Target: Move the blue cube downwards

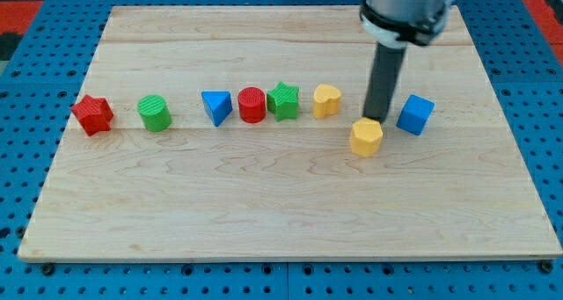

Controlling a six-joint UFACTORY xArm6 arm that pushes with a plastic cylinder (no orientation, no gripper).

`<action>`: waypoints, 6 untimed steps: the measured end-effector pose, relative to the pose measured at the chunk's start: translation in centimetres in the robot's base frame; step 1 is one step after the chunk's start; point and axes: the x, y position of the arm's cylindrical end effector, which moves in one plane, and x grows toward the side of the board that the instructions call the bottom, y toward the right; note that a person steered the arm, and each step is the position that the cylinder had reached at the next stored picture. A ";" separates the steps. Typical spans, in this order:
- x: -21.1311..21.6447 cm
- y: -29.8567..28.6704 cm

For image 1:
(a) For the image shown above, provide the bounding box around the red star block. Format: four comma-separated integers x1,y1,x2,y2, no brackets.
70,94,113,136

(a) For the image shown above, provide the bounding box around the red cylinder block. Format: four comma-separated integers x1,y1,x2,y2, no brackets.
238,87,266,124

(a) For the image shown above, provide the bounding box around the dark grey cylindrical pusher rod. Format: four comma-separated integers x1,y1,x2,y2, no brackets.
362,44,406,123

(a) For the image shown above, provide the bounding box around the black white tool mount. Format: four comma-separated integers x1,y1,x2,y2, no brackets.
359,0,454,48

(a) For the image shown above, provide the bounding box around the green star block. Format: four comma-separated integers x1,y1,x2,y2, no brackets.
267,82,299,121

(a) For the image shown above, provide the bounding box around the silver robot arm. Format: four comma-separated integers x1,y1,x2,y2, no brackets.
359,0,454,123

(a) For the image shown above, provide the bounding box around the yellow hexagon block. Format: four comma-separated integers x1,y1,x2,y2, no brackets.
349,118,384,157

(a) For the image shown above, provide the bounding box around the yellow heart block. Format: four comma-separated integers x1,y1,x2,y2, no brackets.
313,84,341,119

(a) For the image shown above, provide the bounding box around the light wooden board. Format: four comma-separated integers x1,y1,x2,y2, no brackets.
18,6,562,263

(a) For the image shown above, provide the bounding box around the green cylinder block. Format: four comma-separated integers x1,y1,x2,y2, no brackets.
137,94,172,132

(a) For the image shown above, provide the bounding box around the blue triangle block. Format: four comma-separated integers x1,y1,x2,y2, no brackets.
201,91,233,127

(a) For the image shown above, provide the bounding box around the blue cube block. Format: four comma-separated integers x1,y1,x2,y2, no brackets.
396,94,435,135

